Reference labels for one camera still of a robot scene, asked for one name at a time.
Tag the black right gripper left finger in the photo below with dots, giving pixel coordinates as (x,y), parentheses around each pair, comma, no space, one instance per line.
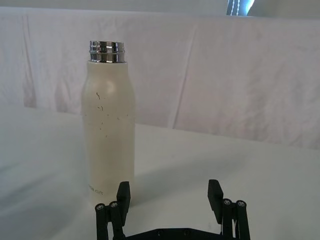
(117,212)

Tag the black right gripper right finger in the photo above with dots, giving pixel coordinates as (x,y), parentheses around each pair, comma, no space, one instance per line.
(225,212)

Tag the white table cloth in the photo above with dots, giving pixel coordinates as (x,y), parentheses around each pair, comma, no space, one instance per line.
(175,175)

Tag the cream vacuum bottle steel neck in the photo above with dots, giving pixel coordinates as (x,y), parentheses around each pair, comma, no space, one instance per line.
(108,130)

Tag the white curtain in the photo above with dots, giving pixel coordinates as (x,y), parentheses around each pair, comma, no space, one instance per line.
(200,75)

